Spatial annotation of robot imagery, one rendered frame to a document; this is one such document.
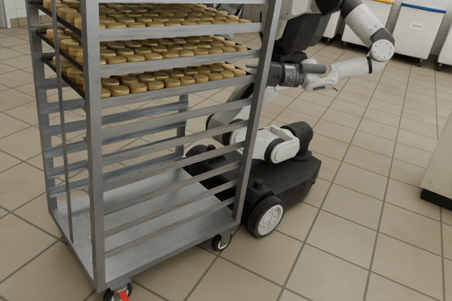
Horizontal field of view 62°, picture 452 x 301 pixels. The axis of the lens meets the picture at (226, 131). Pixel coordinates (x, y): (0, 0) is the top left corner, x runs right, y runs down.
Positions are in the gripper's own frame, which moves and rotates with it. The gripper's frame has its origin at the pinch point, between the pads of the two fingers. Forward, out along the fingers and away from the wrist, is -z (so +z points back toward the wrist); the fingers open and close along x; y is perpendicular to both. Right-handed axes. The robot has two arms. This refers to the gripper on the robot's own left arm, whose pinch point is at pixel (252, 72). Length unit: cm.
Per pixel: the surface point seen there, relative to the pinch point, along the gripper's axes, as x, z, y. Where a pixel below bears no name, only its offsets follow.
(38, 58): 0, -73, 0
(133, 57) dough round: 10.1, -42.1, 24.2
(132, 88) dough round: 1.0, -42.1, 24.3
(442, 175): -58, 123, -19
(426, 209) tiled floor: -78, 118, -14
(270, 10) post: 23.8, 0.2, 7.3
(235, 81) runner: 0.0, -8.7, 10.7
